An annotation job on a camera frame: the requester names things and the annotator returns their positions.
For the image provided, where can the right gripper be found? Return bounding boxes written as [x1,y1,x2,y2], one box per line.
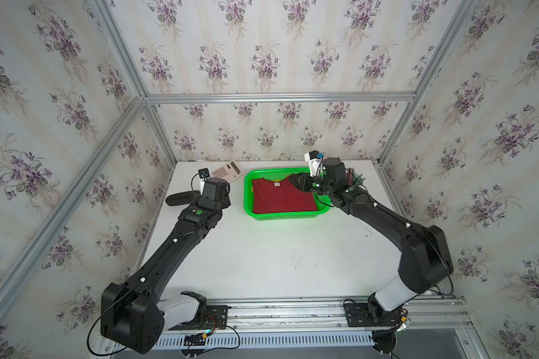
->
[287,171,334,197]

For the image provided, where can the red t-shirt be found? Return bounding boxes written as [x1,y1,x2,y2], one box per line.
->
[252,178,317,214]

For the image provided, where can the green plastic basket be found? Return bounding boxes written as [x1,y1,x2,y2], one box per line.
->
[244,168,332,220]

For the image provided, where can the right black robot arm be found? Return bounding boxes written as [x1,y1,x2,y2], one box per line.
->
[290,150,454,323]

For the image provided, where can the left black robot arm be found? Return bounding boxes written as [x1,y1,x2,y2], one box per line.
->
[97,177,231,354]

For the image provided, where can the coloured pencils bunch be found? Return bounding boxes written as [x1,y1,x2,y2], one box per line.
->
[346,168,364,185]

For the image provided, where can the pink calculator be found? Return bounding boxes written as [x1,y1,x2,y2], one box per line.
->
[211,160,243,182]

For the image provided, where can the black oval case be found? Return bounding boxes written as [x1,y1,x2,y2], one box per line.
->
[166,190,201,206]

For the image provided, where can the small circuit board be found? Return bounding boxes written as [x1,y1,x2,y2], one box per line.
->
[184,334,208,346]

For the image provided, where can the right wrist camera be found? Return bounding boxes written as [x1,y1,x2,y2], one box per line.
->
[304,150,323,177]

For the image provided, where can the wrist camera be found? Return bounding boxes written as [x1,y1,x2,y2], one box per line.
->
[304,150,323,177]
[198,168,211,193]

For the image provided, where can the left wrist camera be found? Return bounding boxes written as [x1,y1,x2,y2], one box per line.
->
[198,168,211,193]

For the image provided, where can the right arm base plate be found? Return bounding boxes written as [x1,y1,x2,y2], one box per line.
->
[342,299,408,328]

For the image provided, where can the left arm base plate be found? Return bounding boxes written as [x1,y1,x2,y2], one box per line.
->
[159,291,230,331]

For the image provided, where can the black round floor mount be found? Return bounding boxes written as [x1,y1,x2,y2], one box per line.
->
[372,331,397,357]

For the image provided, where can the aluminium front rail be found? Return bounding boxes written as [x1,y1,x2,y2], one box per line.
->
[208,296,474,332]

